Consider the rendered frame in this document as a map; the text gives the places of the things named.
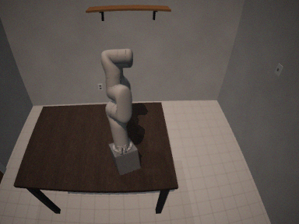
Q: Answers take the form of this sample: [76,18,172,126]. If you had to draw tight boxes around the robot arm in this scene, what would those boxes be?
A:
[100,49,133,154]

